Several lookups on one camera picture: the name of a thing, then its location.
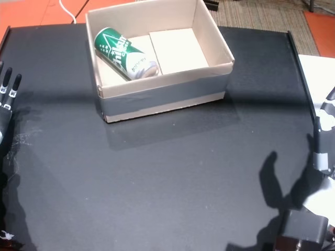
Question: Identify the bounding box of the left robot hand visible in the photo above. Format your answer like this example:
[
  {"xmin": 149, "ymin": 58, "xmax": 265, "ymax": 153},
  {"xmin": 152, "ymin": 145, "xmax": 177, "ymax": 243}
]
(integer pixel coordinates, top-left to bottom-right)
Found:
[{"xmin": 0, "ymin": 61, "xmax": 23, "ymax": 146}]

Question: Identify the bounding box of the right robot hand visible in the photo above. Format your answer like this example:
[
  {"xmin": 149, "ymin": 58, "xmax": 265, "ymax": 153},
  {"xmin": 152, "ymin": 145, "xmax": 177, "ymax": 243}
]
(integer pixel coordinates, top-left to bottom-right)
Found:
[{"xmin": 300, "ymin": 87, "xmax": 335, "ymax": 223}]

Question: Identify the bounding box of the green beverage can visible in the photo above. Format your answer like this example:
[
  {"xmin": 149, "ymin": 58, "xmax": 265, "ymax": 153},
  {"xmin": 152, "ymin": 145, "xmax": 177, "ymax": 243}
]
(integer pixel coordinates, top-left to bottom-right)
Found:
[{"xmin": 94, "ymin": 27, "xmax": 160, "ymax": 82}]

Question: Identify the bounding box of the taped cardboard paper box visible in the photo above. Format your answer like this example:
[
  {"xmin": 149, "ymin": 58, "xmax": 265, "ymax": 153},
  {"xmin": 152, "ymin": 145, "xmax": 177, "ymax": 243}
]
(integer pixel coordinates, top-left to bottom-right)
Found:
[{"xmin": 85, "ymin": 0, "xmax": 236, "ymax": 124}]

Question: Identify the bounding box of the white side table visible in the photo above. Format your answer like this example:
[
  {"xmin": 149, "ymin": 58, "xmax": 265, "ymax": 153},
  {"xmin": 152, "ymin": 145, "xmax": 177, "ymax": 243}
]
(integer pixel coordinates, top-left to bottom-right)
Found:
[{"xmin": 298, "ymin": 54, "xmax": 335, "ymax": 126}]

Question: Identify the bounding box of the brown woven carpet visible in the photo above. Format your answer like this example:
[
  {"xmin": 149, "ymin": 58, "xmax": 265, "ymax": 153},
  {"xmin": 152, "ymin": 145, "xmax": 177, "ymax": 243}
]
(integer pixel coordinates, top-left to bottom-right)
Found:
[{"xmin": 206, "ymin": 0, "xmax": 321, "ymax": 56}]

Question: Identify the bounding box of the black furniture foot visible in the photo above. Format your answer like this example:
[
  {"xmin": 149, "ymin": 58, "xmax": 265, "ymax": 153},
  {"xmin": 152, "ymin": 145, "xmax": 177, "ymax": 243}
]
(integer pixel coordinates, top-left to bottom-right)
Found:
[{"xmin": 203, "ymin": 0, "xmax": 220, "ymax": 12}]

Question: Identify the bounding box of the white cable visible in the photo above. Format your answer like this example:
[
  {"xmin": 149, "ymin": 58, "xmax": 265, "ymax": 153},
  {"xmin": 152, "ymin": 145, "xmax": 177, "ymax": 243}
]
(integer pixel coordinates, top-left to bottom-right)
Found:
[{"xmin": 59, "ymin": 0, "xmax": 77, "ymax": 24}]

